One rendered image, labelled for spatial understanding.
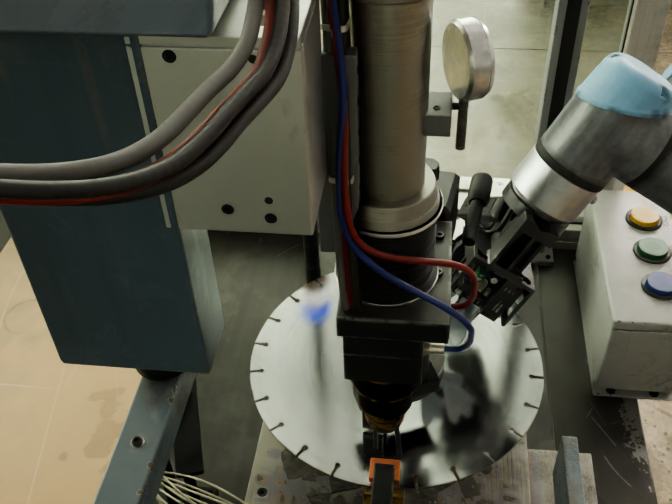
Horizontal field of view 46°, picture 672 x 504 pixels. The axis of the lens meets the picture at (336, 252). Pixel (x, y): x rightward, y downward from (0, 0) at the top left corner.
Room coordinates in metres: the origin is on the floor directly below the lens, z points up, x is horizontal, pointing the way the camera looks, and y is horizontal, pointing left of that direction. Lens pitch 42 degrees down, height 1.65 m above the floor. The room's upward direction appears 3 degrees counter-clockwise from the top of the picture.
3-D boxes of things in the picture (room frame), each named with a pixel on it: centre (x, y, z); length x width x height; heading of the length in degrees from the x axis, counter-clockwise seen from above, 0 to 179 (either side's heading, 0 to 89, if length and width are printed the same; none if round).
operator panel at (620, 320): (0.82, -0.42, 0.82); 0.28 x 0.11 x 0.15; 171
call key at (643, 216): (0.89, -0.45, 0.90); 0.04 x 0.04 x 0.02
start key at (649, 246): (0.82, -0.44, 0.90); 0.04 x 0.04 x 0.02
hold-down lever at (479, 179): (0.55, -0.11, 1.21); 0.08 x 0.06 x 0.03; 171
